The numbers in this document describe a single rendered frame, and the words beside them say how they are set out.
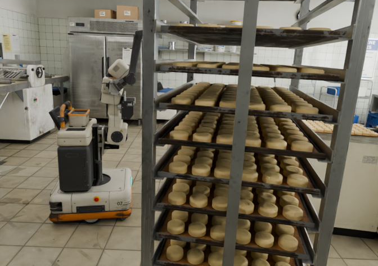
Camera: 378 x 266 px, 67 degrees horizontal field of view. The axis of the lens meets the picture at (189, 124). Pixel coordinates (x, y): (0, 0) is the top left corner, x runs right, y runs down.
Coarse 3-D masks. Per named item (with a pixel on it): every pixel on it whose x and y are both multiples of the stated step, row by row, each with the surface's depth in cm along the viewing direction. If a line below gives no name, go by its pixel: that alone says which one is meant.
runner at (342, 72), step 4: (292, 64) 120; (296, 64) 112; (312, 68) 87; (316, 68) 83; (320, 68) 79; (324, 68) 75; (328, 68) 71; (332, 68) 68; (336, 68) 66; (328, 72) 71; (332, 72) 68; (336, 72) 65; (340, 72) 63; (344, 72) 61; (340, 76) 63; (344, 76) 60; (340, 80) 63; (344, 80) 60
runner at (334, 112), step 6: (294, 90) 112; (300, 96) 100; (306, 96) 92; (312, 102) 84; (318, 102) 78; (318, 108) 77; (324, 108) 72; (330, 108) 68; (324, 114) 72; (330, 114) 67; (336, 114) 63; (336, 120) 63
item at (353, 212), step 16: (352, 144) 224; (368, 144) 222; (352, 160) 226; (368, 160) 224; (320, 176) 233; (352, 176) 229; (368, 176) 227; (352, 192) 232; (368, 192) 230; (352, 208) 235; (368, 208) 233; (336, 224) 240; (352, 224) 238; (368, 224) 236
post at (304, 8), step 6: (306, 0) 112; (300, 6) 115; (306, 6) 113; (300, 12) 114; (306, 12) 113; (306, 24) 114; (300, 48) 117; (294, 54) 120; (300, 54) 117; (294, 60) 118; (300, 60) 118; (294, 84) 120
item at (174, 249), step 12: (168, 240) 91; (168, 252) 83; (180, 252) 83; (192, 252) 83; (204, 252) 86; (216, 252) 84; (240, 252) 84; (252, 252) 85; (192, 264) 81; (204, 264) 81; (216, 264) 80; (240, 264) 79; (252, 264) 80; (264, 264) 79; (276, 264) 80; (288, 264) 80
